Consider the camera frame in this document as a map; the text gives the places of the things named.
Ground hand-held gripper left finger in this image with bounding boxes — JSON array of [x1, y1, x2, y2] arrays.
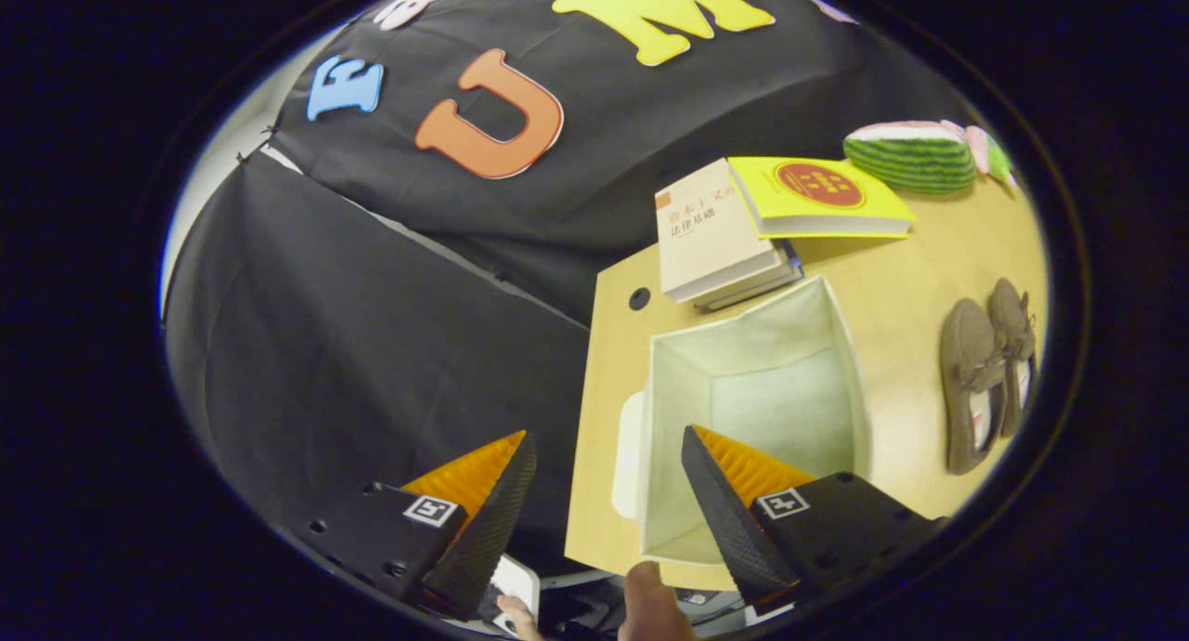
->
[[293, 429, 538, 623]]

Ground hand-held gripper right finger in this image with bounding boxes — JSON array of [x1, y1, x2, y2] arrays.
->
[[681, 425, 948, 614]]

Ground pale green fabric storage box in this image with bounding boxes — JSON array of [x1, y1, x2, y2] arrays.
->
[[611, 274, 874, 568]]

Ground brown fuzzy shoe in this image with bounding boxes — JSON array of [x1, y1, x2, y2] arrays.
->
[[986, 279, 1038, 438], [940, 297, 1009, 476]]

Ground white papers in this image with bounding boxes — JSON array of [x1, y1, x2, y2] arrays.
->
[[488, 556, 542, 628]]

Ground beige book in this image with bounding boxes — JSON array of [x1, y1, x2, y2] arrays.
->
[[655, 158, 790, 304]]

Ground yellow book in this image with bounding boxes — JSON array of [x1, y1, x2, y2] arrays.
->
[[727, 156, 916, 241]]

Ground watermelon slice plush toy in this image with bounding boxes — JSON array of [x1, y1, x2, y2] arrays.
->
[[843, 121, 978, 194]]

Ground pink and green plush toy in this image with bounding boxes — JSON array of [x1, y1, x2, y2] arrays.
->
[[943, 119, 1018, 191]]

